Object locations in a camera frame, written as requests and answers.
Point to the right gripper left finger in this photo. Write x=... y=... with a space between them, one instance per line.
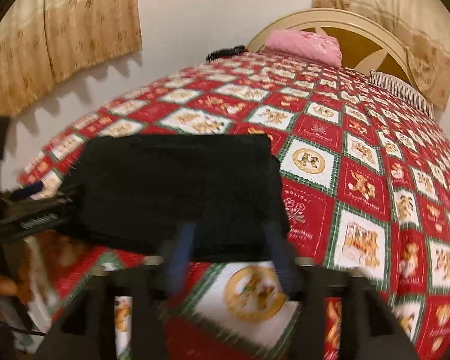
x=179 y=258

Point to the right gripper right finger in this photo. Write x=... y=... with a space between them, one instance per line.
x=283 y=258

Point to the black pants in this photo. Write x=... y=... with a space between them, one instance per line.
x=136 y=193

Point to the person's left hand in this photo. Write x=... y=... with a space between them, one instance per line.
x=20 y=288

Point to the red patchwork bear bedspread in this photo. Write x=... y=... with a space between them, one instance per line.
x=366 y=183

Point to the striped pillow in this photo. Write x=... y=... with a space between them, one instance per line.
x=402 y=90

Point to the black object at bedside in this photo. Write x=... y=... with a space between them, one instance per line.
x=226 y=53

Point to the beige side window curtain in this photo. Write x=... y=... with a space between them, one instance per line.
x=45 y=42

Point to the pink folded blanket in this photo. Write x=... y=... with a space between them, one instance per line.
x=306 y=45

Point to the cream round headboard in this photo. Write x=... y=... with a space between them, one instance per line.
x=365 y=45

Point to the beige curtain behind headboard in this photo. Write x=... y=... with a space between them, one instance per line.
x=423 y=27

